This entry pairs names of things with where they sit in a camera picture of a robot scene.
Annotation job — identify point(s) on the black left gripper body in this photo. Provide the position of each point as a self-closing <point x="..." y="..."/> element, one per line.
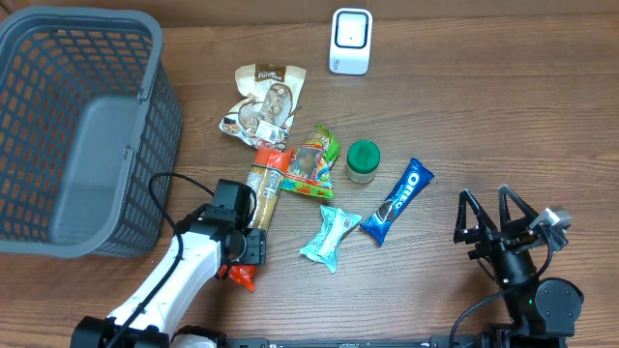
<point x="252" y="250"/>

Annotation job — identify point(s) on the orange cracker pack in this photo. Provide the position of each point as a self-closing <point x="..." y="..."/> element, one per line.
<point x="267" y="172"/>

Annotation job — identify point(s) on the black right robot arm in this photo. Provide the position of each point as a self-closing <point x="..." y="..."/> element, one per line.
<point x="515" y="254"/>

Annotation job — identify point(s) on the light blue snack packet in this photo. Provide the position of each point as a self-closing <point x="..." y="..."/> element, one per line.
<point x="324" y="246"/>

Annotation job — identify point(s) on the green lid small jar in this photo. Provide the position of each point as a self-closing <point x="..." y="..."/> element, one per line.
<point x="362" y="161"/>

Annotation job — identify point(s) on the blue Oreo cookie pack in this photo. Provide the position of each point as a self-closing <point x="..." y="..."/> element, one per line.
<point x="411" y="183"/>

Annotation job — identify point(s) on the grey plastic shopping basket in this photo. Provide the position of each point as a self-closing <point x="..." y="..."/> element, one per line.
<point x="88" y="116"/>

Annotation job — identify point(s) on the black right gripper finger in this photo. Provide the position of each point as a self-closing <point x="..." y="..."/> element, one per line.
<point x="473" y="224"/>
<point x="505" y="194"/>

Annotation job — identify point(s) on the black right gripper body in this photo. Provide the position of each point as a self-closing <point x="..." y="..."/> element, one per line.
<point x="498" y="242"/>

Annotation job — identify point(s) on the green colourful candy bag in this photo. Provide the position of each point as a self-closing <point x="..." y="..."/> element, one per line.
<point x="309" y="171"/>

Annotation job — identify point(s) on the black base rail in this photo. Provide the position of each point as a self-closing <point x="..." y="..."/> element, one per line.
<point x="197" y="337"/>

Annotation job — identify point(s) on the white barcode scanner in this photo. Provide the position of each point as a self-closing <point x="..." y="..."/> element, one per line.
<point x="350" y="43"/>

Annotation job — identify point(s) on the beige brown snack pouch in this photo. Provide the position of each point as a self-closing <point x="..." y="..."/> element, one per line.
<point x="264" y="117"/>

